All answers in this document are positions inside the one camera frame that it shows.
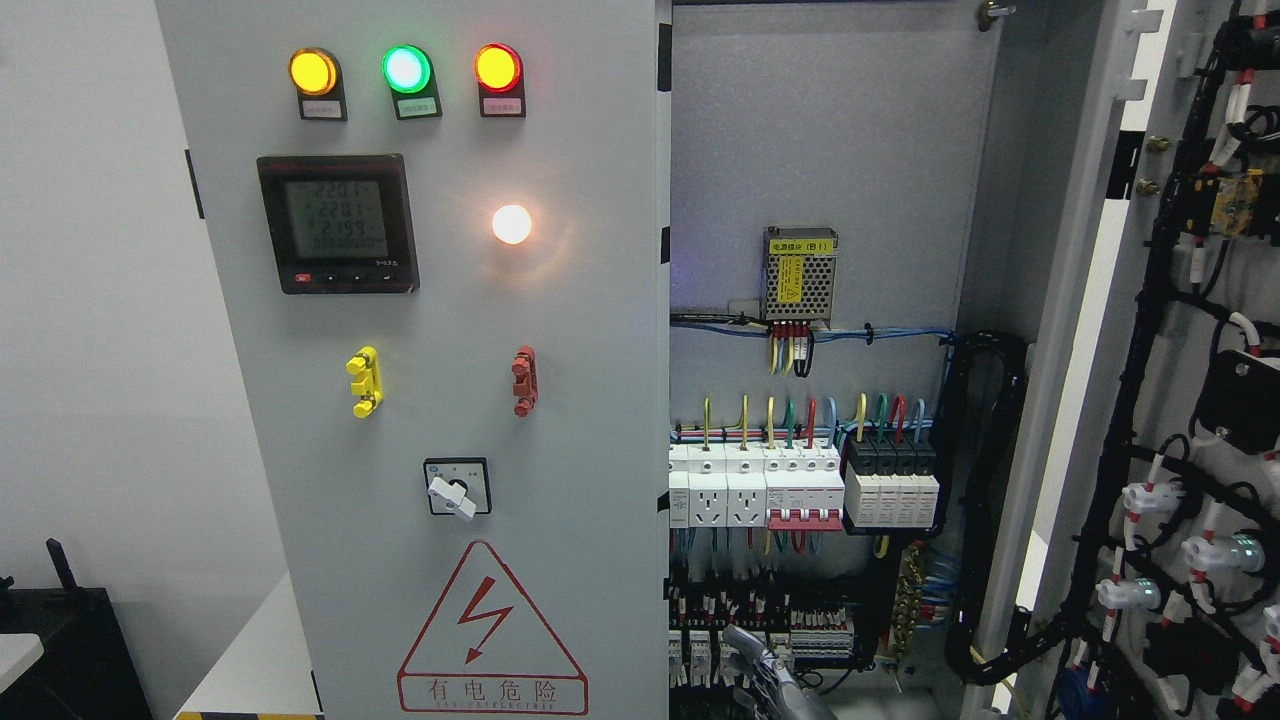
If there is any dark grey robot right hand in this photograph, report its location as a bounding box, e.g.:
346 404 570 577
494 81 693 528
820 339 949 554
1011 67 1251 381
721 625 836 719

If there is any grey cabinet door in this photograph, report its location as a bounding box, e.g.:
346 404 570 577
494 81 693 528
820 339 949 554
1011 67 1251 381
157 1 668 719
945 1 1277 719

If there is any lower relay terminal row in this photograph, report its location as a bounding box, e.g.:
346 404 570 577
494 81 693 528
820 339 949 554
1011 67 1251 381
664 571 864 693

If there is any brass terminal bar right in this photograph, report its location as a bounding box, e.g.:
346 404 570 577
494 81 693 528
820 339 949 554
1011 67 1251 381
886 541 925 664

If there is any white socket breaker row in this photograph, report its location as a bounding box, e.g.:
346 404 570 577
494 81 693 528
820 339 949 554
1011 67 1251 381
668 439 845 532

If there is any black white surge protector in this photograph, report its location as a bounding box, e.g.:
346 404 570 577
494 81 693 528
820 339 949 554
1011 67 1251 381
842 437 941 536

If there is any red electrical warning sticker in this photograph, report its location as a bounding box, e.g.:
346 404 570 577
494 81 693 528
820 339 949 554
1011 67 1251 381
397 539 589 716

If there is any red terminal connector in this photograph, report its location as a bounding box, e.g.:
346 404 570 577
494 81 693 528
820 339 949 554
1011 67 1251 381
509 345 539 418

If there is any metal mesh power supply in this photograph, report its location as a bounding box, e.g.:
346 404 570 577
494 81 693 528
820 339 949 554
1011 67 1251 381
760 225 838 323

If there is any yellow terminal connector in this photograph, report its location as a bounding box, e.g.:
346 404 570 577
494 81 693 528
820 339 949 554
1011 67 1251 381
346 345 384 419

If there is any white glowing indicator light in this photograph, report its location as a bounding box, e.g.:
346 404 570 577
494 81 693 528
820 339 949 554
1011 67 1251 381
492 204 532 246

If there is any black digital power meter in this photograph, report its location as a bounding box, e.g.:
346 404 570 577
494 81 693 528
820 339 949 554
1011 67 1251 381
257 154 419 295

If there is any red indicator light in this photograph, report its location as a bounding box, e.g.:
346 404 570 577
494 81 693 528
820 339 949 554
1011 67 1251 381
474 44 526 118

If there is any black box on floor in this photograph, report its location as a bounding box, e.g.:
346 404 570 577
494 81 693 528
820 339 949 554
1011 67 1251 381
1 538 152 719

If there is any green indicator light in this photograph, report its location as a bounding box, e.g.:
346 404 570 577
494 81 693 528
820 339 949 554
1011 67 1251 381
381 44 442 120

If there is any yellow indicator light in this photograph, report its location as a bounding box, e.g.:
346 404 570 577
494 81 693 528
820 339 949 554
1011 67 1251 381
288 47 347 120

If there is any black cable loom right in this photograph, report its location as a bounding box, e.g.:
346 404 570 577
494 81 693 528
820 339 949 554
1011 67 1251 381
934 331 1030 687

